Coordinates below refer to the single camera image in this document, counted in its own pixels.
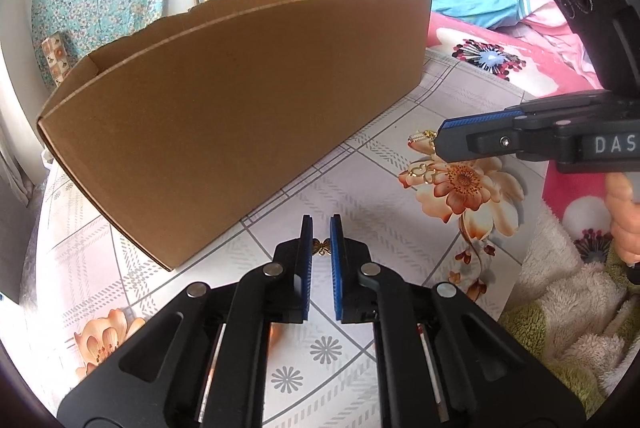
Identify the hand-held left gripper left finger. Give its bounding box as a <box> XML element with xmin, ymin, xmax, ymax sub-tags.
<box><xmin>56</xmin><ymin>214</ymin><xmax>314</xmax><ymax>428</ymax></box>

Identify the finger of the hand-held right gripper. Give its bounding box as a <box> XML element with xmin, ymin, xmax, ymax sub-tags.
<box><xmin>436</xmin><ymin>90</ymin><xmax>613</xmax><ymax>135</ymax></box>
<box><xmin>432</xmin><ymin>123</ymin><xmax>581</xmax><ymax>164</ymax></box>

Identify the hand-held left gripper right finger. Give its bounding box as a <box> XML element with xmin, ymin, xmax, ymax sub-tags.
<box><xmin>330</xmin><ymin>214</ymin><xmax>586</xmax><ymax>428</ymax></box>

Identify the gold rhinestone hair clip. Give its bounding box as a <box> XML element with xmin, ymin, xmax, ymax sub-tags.
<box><xmin>407</xmin><ymin>131</ymin><xmax>437</xmax><ymax>154</ymax></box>

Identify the brown cardboard box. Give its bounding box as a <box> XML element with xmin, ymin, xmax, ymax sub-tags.
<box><xmin>36</xmin><ymin>0</ymin><xmax>433</xmax><ymax>272</ymax></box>

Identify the person's right forearm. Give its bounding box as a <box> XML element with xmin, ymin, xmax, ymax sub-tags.
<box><xmin>500</xmin><ymin>203</ymin><xmax>640</xmax><ymax>409</ymax></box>

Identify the person's right hand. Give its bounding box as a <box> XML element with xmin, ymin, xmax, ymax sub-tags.
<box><xmin>605</xmin><ymin>171</ymin><xmax>640</xmax><ymax>266</ymax></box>

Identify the pink floral blanket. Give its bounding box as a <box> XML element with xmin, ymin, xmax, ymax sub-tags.
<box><xmin>424</xmin><ymin>0</ymin><xmax>621</xmax><ymax>259</ymax></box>

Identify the white checked floral bedsheet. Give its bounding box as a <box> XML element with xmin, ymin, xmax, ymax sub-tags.
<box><xmin>30</xmin><ymin>45</ymin><xmax>556</xmax><ymax>424</ymax></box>

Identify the gold swirl earring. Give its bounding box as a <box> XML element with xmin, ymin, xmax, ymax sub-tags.
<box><xmin>410</xmin><ymin>162</ymin><xmax>437</xmax><ymax>183</ymax></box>

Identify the tall patterned box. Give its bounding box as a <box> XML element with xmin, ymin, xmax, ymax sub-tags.
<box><xmin>41</xmin><ymin>31</ymin><xmax>75</xmax><ymax>86</ymax></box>

